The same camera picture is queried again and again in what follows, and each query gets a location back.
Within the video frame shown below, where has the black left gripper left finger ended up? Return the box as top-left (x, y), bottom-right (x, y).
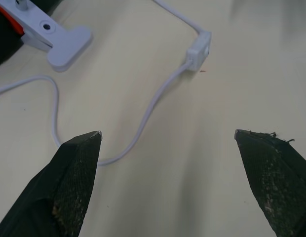
top-left (0, 130), bottom-right (103, 237)

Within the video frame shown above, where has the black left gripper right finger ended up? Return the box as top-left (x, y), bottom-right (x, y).
top-left (234, 129), bottom-right (306, 237)

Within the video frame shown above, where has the white clamp with orange pad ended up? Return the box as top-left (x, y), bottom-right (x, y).
top-left (0, 0), bottom-right (92, 73)

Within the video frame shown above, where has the orange clamp pad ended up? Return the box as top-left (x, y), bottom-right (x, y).
top-left (0, 4), bottom-right (25, 36)

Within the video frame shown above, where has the white cable with inline switch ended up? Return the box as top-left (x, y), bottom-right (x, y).
top-left (0, 0), bottom-right (203, 166)

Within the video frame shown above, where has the white inline cable switch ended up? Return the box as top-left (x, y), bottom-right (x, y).
top-left (187, 31), bottom-right (213, 72)

